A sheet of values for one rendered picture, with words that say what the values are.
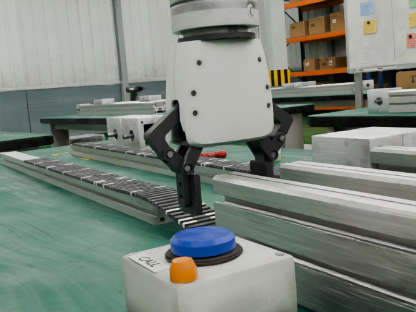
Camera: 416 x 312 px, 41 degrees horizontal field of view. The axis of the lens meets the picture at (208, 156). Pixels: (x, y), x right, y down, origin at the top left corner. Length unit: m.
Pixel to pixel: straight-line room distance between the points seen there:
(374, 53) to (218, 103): 3.46
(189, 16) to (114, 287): 0.25
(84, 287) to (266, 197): 0.18
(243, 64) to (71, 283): 0.25
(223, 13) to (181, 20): 0.04
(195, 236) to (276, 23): 8.41
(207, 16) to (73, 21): 12.06
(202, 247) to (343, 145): 0.33
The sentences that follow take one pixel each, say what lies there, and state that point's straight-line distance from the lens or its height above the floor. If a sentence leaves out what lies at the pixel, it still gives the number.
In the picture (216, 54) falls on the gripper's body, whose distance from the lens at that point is 0.52.
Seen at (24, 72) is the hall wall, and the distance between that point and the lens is 12.09.
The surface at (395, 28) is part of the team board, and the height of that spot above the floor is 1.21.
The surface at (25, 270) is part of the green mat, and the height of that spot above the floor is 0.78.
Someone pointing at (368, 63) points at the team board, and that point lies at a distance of 3.99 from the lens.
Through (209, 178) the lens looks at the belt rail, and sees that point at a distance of 0.94.
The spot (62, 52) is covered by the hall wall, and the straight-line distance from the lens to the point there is 12.37.
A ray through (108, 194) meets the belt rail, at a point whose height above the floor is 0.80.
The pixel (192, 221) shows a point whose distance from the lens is 0.61.
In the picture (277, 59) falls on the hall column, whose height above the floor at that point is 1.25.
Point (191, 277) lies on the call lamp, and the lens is 0.31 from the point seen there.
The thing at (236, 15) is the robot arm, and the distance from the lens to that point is 0.52.
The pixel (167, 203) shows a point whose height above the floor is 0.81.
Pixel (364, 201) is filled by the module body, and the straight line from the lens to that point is 0.36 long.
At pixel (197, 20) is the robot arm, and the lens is 0.52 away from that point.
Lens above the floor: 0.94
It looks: 7 degrees down
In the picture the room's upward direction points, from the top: 5 degrees counter-clockwise
